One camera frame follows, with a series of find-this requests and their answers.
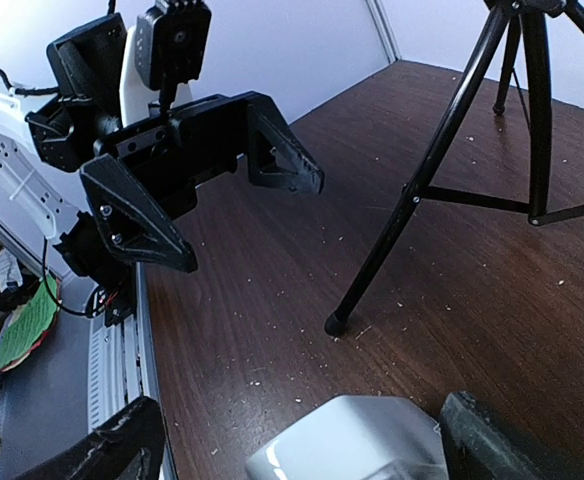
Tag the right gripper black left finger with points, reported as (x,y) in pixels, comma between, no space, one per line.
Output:
(129,445)

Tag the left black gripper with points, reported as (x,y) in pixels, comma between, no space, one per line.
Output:
(146,175)

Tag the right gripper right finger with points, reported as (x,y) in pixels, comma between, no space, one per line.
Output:
(479,444)

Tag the grey metronome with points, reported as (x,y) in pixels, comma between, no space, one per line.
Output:
(355,437)

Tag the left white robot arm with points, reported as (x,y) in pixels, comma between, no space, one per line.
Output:
(46,135)

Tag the aluminium front rail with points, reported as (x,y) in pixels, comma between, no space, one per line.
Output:
(121,360)

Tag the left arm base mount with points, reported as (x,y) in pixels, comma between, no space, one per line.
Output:
(115,306)

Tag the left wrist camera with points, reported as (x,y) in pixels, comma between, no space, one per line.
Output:
(163,50)

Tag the left aluminium frame post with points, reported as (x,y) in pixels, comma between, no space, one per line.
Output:
(384,30)

